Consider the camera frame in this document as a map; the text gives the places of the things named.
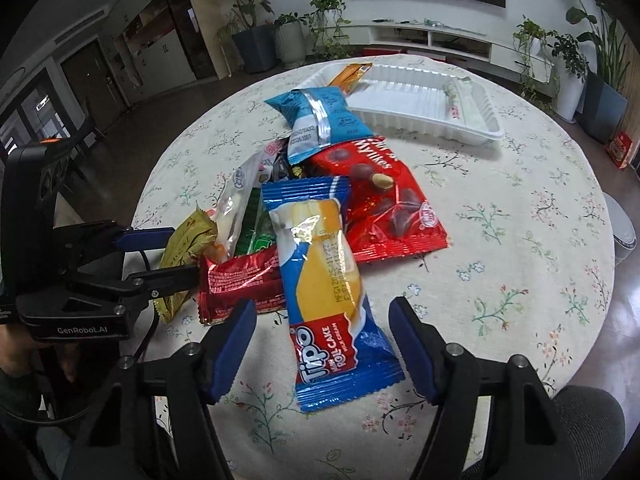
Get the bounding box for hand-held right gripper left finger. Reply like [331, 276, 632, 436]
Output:
[65, 299, 258, 480]

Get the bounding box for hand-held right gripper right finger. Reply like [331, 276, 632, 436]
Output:
[389, 296, 576, 480]

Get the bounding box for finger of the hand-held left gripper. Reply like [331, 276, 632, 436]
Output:
[65, 265, 201, 307]
[52, 220, 176, 266]

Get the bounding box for gold snack packet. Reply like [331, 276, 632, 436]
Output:
[154, 207, 218, 325]

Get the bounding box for red foil snack packet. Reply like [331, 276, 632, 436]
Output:
[196, 246, 287, 326]

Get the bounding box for red and white snack packet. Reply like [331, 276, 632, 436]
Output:
[207, 141, 286, 263]

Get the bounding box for blue roll cake packet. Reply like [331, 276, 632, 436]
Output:
[261, 176, 405, 413]

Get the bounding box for red chocolate peanut bag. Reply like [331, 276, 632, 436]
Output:
[305, 135, 449, 264]

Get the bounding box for light blue snack packet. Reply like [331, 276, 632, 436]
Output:
[264, 87, 373, 165]

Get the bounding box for white plastic tray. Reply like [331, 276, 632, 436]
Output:
[295, 63, 506, 146]

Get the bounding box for orange snack packet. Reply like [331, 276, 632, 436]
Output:
[331, 62, 373, 96]

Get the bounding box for grey chair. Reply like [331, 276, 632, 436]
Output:
[550, 385, 627, 480]

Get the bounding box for tall plant in blue-grey pot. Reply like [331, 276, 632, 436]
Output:
[200, 0, 278, 73]

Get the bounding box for white round stool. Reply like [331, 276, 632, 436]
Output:
[600, 192, 638, 266]

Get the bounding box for plant in white ribbed pot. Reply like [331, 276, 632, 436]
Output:
[272, 12, 308, 68]

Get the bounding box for trailing green plant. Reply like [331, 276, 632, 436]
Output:
[307, 0, 353, 61]

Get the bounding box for red box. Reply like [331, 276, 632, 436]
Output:
[607, 132, 636, 170]

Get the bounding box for white television cabinet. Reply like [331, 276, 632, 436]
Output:
[345, 20, 556, 81]

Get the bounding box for tall plant in dark pot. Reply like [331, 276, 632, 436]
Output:
[540, 0, 631, 143]

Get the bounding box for small leafy plant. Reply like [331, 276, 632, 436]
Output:
[512, 17, 551, 91]

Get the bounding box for wall cabinets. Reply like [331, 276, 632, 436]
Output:
[97, 0, 198, 106]

